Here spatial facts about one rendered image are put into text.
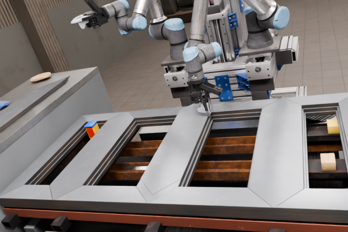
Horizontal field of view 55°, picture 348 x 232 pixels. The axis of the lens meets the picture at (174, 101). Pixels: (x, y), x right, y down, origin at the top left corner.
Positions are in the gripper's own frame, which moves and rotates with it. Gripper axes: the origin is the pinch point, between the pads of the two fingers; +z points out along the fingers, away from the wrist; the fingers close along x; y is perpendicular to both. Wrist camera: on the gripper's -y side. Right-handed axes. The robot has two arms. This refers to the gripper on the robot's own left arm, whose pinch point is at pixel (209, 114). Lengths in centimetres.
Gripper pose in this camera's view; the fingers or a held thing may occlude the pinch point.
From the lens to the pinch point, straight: 170.7
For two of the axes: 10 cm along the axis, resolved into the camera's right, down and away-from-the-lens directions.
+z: 2.6, 8.8, 4.1
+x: -3.0, 4.8, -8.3
